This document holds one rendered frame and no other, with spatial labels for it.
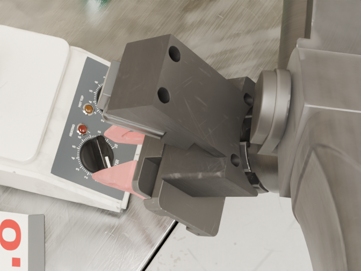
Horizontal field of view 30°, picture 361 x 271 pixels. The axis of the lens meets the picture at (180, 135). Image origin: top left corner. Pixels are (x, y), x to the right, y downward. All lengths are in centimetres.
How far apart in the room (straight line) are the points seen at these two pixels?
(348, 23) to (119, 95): 13
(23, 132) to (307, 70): 32
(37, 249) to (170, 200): 23
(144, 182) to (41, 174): 17
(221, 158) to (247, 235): 25
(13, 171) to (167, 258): 16
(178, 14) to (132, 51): 35
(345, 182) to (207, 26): 48
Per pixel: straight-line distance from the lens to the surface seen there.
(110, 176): 47
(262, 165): 40
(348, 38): 39
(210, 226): 46
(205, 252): 63
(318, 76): 31
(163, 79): 35
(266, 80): 32
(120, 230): 64
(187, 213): 44
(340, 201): 26
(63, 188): 60
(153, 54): 36
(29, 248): 64
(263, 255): 64
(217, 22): 72
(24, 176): 60
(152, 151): 44
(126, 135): 52
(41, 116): 58
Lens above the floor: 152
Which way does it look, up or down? 69 degrees down
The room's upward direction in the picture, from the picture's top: 7 degrees clockwise
